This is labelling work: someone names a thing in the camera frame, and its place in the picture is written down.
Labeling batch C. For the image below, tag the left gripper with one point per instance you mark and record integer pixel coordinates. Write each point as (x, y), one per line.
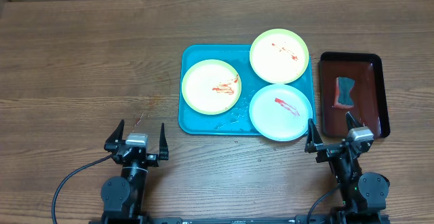
(154, 160)

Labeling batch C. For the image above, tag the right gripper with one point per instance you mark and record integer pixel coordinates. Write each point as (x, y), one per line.
(313, 144)

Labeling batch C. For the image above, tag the teal plastic tray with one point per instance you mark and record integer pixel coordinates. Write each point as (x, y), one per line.
(235, 121)

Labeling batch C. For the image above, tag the light blue plate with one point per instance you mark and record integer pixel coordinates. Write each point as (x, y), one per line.
(280, 112)

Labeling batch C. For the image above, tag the yellow-green plate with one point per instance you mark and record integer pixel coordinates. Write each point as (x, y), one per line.
(211, 87)
(279, 56)

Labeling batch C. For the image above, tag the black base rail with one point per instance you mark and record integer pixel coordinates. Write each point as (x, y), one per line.
(298, 219)

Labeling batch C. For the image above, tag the yellow-green plate top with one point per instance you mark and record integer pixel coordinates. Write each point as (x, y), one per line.
(279, 56)

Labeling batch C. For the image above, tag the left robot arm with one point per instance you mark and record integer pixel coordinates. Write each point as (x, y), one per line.
(123, 195)

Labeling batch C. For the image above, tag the red green scrub sponge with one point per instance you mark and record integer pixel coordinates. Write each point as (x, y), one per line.
(342, 98)

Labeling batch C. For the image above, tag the dark brown black tray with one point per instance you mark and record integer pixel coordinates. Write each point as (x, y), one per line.
(368, 93)

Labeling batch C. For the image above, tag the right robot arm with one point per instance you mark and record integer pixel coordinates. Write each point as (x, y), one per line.
(363, 194)

